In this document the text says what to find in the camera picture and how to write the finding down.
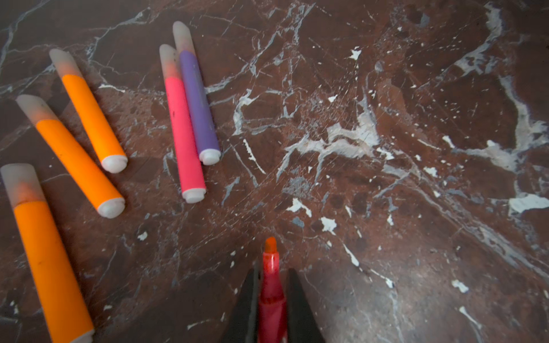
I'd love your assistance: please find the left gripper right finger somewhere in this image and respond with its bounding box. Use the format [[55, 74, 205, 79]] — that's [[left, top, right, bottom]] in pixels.
[[287, 268, 325, 343]]

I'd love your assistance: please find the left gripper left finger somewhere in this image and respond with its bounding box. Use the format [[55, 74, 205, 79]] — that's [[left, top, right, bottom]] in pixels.
[[220, 268, 260, 343]]

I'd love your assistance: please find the red marker pen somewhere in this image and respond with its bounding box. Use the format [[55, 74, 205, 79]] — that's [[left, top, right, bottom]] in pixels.
[[258, 237, 287, 342]]

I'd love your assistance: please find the pink marker pen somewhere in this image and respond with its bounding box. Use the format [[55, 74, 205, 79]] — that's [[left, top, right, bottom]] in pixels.
[[160, 44, 207, 204]]

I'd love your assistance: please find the orange marker pen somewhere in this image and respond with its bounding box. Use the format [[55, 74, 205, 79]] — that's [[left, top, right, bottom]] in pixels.
[[1, 164, 95, 342], [16, 94, 125, 219], [49, 49, 129, 174]]

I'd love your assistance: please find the purple marker pen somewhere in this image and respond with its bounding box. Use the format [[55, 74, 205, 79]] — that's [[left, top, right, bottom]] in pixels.
[[172, 21, 222, 166]]

